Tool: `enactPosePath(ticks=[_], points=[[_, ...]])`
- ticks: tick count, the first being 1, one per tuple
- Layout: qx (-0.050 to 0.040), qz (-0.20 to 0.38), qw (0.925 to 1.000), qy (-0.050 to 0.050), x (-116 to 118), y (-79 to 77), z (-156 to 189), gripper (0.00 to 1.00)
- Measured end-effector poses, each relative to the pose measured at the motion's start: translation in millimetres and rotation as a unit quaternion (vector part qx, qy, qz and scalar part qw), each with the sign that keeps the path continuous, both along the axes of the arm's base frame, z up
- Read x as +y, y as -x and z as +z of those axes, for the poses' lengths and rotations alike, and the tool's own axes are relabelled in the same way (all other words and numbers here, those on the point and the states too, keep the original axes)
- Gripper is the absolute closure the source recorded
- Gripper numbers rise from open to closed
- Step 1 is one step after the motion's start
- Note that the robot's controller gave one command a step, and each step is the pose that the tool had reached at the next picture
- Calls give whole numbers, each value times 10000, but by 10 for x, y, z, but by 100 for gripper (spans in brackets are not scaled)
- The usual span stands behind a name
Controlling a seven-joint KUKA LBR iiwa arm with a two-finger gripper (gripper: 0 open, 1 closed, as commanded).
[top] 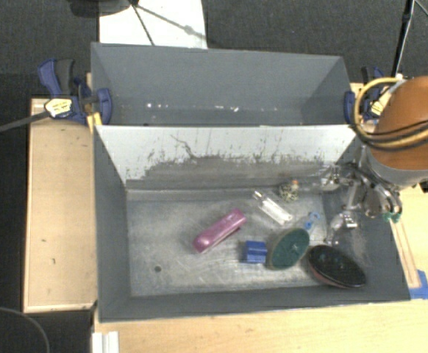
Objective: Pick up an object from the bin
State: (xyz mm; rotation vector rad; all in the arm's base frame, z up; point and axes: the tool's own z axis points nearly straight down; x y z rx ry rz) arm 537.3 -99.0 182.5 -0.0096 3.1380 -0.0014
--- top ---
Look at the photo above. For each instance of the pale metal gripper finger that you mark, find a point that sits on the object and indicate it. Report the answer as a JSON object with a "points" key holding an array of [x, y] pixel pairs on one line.
{"points": [[329, 183], [347, 221]]}

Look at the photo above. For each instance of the pale wood board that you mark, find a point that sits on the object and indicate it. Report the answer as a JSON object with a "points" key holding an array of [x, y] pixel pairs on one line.
{"points": [[59, 215]]}

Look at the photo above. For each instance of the grey metal bin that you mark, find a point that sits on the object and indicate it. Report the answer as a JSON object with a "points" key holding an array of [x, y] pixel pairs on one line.
{"points": [[199, 86]]}

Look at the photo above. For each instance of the clear glass bottle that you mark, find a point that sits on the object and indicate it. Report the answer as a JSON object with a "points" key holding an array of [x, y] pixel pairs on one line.
{"points": [[273, 208]]}

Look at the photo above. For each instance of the green round disc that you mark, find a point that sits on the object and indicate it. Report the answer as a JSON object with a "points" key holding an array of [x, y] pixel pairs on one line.
{"points": [[287, 248]]}

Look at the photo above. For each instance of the spotted toy animal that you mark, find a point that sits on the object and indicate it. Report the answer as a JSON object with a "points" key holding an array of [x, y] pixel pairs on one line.
{"points": [[288, 191]]}

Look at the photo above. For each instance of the blue block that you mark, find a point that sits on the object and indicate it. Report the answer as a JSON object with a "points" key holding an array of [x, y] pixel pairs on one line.
{"points": [[253, 252]]}

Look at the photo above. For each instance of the purple stapler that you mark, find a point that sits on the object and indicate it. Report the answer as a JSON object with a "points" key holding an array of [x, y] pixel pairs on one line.
{"points": [[219, 231]]}

